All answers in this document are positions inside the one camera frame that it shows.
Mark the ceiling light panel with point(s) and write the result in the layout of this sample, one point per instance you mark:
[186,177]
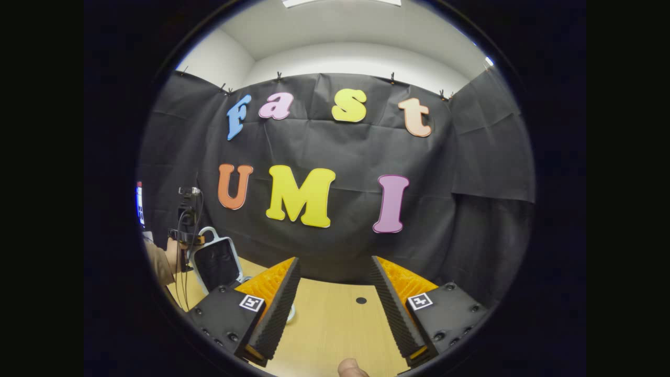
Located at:
[340,2]

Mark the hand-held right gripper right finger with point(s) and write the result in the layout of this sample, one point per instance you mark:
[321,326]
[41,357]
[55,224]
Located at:
[392,309]

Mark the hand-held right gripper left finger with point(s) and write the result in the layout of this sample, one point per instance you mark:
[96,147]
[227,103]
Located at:
[277,309]

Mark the black backdrop cloth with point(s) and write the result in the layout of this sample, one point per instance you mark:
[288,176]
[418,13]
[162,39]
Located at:
[340,246]

